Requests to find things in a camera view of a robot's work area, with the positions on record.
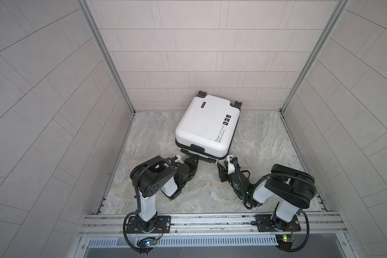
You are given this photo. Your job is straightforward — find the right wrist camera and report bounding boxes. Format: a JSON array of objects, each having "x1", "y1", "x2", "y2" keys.
[{"x1": 226, "y1": 155, "x2": 238, "y2": 175}]

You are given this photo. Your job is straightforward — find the green circuit board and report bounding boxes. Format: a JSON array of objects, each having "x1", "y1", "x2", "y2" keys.
[
  {"x1": 275, "y1": 235, "x2": 295, "y2": 250},
  {"x1": 137, "y1": 237, "x2": 158, "y2": 248}
]

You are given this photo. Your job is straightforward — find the left aluminium corner profile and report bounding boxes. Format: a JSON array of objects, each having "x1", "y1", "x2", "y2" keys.
[{"x1": 76, "y1": 0, "x2": 135, "y2": 116}]

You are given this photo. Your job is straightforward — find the right aluminium corner profile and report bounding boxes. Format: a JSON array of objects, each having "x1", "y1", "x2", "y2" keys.
[{"x1": 280, "y1": 0, "x2": 350, "y2": 114}]

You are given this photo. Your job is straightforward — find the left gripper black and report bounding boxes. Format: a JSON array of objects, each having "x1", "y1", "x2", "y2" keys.
[{"x1": 177, "y1": 156, "x2": 200, "y2": 190}]

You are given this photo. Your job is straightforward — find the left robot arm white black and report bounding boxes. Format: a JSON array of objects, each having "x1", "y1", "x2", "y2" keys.
[{"x1": 130, "y1": 155, "x2": 199, "y2": 233}]

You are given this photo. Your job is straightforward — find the aluminium mounting rail frame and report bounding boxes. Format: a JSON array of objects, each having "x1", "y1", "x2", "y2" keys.
[{"x1": 67, "y1": 212, "x2": 360, "y2": 258}]

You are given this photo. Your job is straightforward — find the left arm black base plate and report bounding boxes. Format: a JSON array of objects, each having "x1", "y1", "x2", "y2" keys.
[{"x1": 125, "y1": 215, "x2": 171, "y2": 234}]

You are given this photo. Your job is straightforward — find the aluminium corner profile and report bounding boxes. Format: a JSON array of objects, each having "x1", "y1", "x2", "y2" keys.
[
  {"x1": 76, "y1": 0, "x2": 135, "y2": 116},
  {"x1": 280, "y1": 0, "x2": 350, "y2": 114}
]

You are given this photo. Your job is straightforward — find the right green circuit board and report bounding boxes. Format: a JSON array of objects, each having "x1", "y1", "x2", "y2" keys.
[{"x1": 275, "y1": 235, "x2": 295, "y2": 250}]

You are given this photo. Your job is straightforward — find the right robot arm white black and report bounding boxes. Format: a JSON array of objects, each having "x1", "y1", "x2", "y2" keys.
[{"x1": 217, "y1": 157, "x2": 317, "y2": 232}]

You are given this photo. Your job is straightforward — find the left green circuit board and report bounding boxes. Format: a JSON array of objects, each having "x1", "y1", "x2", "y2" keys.
[{"x1": 137, "y1": 237, "x2": 158, "y2": 248}]

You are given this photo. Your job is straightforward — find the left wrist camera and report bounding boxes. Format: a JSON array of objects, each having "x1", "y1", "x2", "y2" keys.
[{"x1": 168, "y1": 155, "x2": 184, "y2": 167}]

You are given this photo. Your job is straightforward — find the black and white suitcase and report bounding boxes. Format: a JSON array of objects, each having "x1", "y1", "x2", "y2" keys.
[{"x1": 175, "y1": 91, "x2": 242, "y2": 163}]

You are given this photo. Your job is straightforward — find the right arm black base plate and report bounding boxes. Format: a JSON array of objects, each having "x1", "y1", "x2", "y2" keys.
[{"x1": 255, "y1": 214, "x2": 301, "y2": 232}]

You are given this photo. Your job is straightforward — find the right black corrugated cable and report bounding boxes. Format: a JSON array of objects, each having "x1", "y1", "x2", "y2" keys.
[{"x1": 233, "y1": 157, "x2": 317, "y2": 253}]

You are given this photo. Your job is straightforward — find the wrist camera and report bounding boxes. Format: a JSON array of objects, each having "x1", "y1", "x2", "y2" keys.
[
  {"x1": 226, "y1": 155, "x2": 238, "y2": 175},
  {"x1": 168, "y1": 155, "x2": 184, "y2": 167}
]

